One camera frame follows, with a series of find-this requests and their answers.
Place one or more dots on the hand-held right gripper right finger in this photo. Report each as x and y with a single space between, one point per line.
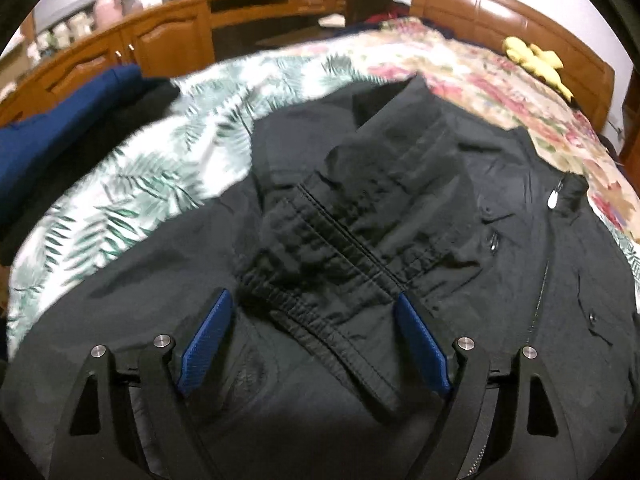
420 350

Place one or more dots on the large black garment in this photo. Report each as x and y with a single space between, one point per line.
350 200

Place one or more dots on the wooden bed headboard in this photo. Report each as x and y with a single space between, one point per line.
500 10

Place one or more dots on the leaf print bed sheet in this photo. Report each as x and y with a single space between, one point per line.
150 170

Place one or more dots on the wooden desk with cabinets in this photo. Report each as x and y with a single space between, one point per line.
165 35

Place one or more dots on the pink vase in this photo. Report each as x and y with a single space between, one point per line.
107 7

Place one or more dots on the floral quilt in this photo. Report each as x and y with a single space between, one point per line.
475 75

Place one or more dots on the row of white jars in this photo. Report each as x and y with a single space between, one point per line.
75 25

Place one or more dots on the dark red cloth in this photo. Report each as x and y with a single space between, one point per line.
392 15

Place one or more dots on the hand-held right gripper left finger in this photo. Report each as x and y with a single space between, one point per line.
205 345

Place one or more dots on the yellow plush toy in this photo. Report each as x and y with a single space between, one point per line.
540 60

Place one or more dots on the blue cloth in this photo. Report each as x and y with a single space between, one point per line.
50 125

